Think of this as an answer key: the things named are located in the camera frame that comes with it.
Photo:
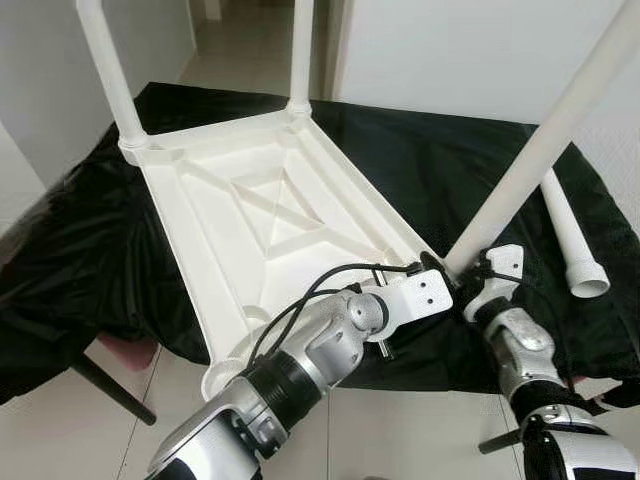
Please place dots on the white plastic children table top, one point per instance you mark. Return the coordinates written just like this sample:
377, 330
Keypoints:
260, 210

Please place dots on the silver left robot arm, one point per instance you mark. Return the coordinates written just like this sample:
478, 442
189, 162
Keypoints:
290, 370

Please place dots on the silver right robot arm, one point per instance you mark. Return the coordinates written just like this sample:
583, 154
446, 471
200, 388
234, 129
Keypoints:
525, 350

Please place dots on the black table cloth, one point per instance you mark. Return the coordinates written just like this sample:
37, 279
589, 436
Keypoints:
80, 250

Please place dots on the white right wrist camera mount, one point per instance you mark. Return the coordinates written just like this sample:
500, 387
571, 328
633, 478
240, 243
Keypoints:
498, 275

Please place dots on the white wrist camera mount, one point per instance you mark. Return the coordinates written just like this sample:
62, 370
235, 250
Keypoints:
420, 295
498, 275

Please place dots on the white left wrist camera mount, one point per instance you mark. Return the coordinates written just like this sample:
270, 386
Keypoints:
420, 295

